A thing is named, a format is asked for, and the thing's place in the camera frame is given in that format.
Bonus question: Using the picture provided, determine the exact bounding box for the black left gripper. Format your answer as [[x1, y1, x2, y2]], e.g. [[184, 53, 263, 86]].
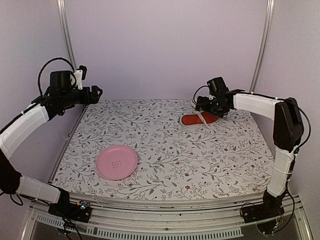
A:
[[62, 84, 103, 108]]

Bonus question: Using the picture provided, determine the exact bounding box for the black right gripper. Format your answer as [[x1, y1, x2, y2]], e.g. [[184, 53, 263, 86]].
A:
[[195, 96, 226, 118]]

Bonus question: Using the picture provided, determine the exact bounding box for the grey sneaker with red sole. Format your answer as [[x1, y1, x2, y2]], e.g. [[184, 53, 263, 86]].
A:
[[180, 111, 220, 126]]

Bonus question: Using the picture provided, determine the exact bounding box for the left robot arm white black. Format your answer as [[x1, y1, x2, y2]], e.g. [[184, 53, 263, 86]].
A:
[[0, 69, 103, 223]]

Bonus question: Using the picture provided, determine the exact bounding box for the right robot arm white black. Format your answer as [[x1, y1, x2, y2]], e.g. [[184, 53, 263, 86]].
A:
[[192, 77, 307, 223]]

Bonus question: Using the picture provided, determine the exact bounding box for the floral patterned table mat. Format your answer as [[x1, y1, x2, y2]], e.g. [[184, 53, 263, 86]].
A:
[[52, 99, 274, 201]]

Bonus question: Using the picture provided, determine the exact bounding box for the pink plastic plate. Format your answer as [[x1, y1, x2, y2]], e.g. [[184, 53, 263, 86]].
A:
[[96, 145, 138, 181]]

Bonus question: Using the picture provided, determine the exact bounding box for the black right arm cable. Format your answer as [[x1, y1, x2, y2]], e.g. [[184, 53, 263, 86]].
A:
[[192, 85, 211, 107]]

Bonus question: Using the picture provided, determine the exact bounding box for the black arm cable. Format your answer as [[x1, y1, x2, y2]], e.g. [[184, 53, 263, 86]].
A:
[[192, 85, 211, 107], [37, 57, 76, 96]]

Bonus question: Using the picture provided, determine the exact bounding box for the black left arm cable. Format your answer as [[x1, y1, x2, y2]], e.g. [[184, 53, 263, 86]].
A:
[[37, 57, 76, 96]]

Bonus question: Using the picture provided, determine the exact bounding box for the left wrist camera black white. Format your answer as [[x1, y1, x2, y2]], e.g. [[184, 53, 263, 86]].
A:
[[71, 65, 88, 90]]

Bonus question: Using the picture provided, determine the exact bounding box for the left aluminium frame post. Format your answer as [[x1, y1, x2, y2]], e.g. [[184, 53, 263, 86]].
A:
[[56, 0, 77, 69]]

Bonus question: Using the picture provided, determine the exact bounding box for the aluminium frame post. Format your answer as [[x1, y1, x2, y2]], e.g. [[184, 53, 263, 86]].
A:
[[249, 0, 275, 92], [56, 0, 77, 69]]

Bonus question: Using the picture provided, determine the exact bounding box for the right aluminium frame post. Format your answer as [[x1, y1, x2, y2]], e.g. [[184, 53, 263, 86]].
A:
[[249, 0, 275, 92]]

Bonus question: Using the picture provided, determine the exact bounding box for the aluminium front rail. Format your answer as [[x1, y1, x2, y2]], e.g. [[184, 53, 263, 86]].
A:
[[21, 193, 314, 240]]

